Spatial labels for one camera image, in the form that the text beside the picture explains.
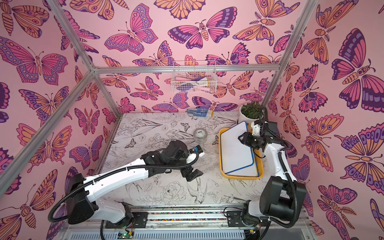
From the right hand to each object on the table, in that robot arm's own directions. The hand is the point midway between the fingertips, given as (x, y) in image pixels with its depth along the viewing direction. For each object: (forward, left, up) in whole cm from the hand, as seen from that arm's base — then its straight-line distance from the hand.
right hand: (243, 138), depth 85 cm
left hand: (-18, +25, +2) cm, 31 cm away
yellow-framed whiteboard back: (-16, -3, -7) cm, 18 cm away
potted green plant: (+21, -8, +1) cm, 22 cm away
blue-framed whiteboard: (-2, +2, -14) cm, 14 cm away
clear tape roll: (+13, +25, -16) cm, 32 cm away
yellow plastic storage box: (-17, -2, +7) cm, 18 cm away
